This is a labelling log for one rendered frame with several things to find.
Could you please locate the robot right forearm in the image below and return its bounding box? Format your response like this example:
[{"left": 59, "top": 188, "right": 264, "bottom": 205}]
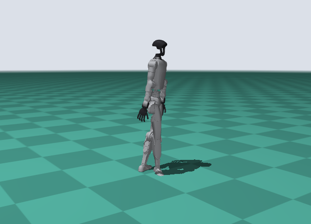
[{"left": 143, "top": 81, "right": 153, "bottom": 107}]

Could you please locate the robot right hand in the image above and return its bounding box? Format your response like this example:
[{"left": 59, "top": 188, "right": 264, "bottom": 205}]
[{"left": 137, "top": 103, "right": 149, "bottom": 122}]

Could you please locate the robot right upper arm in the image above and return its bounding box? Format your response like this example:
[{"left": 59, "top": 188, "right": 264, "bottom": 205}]
[{"left": 147, "top": 61, "right": 157, "bottom": 88}]

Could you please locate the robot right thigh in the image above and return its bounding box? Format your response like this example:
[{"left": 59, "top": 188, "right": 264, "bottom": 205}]
[{"left": 147, "top": 102, "right": 162, "bottom": 143}]

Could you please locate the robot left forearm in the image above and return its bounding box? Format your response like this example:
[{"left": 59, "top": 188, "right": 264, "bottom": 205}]
[{"left": 160, "top": 85, "right": 167, "bottom": 102}]

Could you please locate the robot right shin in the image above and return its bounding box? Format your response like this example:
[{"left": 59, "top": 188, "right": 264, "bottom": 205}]
[{"left": 152, "top": 136, "right": 161, "bottom": 169}]

